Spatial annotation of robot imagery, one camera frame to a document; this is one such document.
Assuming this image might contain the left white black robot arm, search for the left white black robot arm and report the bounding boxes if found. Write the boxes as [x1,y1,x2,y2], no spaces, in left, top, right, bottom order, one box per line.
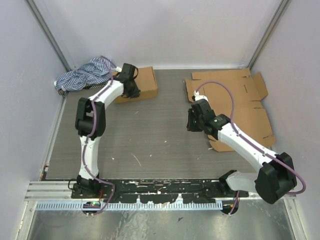
[74,63,140,199]

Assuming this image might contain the blue striped crumpled cloth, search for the blue striped crumpled cloth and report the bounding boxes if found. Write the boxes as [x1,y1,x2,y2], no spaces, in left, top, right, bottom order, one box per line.
[53,56,122,96]

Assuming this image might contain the aluminium frame rail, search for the aluminium frame rail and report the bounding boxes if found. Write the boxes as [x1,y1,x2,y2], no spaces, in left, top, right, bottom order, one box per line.
[24,180,76,201]

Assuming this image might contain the slotted grey cable duct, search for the slotted grey cable duct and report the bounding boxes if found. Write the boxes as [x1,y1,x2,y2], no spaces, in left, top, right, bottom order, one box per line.
[35,199,223,211]

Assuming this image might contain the brown cardboard box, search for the brown cardboard box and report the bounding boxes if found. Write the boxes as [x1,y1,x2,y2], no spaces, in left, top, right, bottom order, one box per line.
[114,66,158,104]

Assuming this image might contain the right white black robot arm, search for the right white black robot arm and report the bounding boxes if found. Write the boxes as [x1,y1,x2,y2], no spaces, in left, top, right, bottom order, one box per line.
[186,95,297,204]

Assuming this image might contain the brown cardboard blanks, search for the brown cardboard blanks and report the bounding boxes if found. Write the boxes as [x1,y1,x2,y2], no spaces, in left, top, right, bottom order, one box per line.
[185,68,276,152]

